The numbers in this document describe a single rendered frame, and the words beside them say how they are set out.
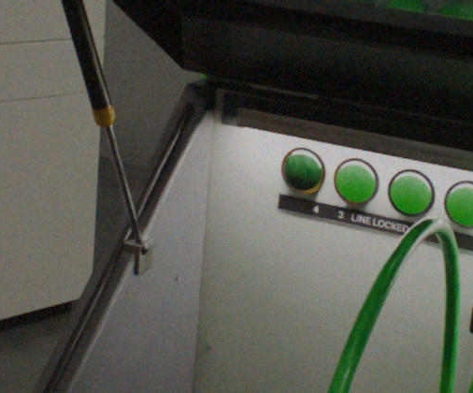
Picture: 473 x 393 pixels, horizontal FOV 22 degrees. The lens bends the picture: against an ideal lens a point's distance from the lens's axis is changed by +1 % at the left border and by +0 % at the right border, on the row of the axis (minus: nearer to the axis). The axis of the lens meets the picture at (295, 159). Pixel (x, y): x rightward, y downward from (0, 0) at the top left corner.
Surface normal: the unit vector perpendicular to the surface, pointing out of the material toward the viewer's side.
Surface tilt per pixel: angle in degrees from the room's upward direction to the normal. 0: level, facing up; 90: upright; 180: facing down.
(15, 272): 90
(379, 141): 90
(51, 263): 90
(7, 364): 0
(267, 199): 90
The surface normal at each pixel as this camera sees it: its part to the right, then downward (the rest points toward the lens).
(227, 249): -0.38, 0.22
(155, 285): 0.92, 0.18
